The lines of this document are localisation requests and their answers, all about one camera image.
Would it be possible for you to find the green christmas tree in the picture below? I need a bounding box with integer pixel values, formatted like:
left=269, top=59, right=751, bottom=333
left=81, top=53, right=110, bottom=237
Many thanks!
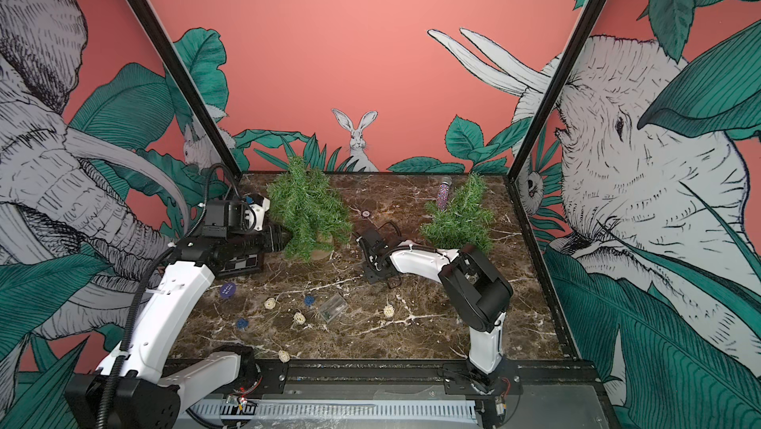
left=268, top=156, right=353, bottom=263
left=419, top=174, right=495, bottom=254

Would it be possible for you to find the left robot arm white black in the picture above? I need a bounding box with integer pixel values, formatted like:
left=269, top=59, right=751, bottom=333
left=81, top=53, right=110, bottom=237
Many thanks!
left=65, top=187, right=291, bottom=428

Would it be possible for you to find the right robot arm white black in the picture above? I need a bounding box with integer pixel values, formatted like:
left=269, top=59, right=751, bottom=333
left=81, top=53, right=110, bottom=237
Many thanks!
left=354, top=227, right=522, bottom=397

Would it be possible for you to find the black white checkerboard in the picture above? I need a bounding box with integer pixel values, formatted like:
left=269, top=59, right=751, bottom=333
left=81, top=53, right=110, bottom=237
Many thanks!
left=217, top=253, right=264, bottom=278

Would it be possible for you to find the purple poker chip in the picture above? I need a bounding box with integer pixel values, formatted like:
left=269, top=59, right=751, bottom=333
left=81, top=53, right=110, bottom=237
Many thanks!
left=219, top=282, right=237, bottom=300

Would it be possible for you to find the small clear plastic cup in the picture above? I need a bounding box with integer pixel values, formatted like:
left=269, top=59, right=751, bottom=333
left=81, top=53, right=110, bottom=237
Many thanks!
left=317, top=294, right=348, bottom=324

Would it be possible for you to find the purple glitter tube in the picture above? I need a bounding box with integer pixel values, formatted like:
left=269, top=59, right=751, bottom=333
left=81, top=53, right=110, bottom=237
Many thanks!
left=436, top=175, right=453, bottom=211

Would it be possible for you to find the white round bead near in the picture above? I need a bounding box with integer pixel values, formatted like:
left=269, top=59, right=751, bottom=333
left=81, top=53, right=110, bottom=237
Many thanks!
left=277, top=350, right=291, bottom=364

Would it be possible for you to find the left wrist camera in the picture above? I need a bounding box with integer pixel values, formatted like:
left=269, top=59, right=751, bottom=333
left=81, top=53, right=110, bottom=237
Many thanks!
left=244, top=193, right=271, bottom=232

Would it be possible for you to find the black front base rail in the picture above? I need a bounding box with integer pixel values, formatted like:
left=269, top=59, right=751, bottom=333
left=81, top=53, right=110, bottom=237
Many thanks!
left=250, top=359, right=602, bottom=398

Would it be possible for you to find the white slotted cable duct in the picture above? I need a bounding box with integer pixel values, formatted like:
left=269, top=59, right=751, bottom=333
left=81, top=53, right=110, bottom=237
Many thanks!
left=192, top=399, right=478, bottom=423

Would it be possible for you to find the left black frame post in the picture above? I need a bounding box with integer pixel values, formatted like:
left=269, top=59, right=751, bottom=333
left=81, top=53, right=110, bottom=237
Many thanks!
left=127, top=0, right=243, bottom=179

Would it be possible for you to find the black frame post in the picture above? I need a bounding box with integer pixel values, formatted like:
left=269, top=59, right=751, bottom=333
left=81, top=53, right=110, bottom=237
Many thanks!
left=507, top=0, right=608, bottom=185
left=127, top=0, right=243, bottom=179

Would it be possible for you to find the right black frame post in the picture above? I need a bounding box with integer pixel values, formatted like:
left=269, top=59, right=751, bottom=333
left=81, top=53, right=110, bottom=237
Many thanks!
left=507, top=0, right=608, bottom=185

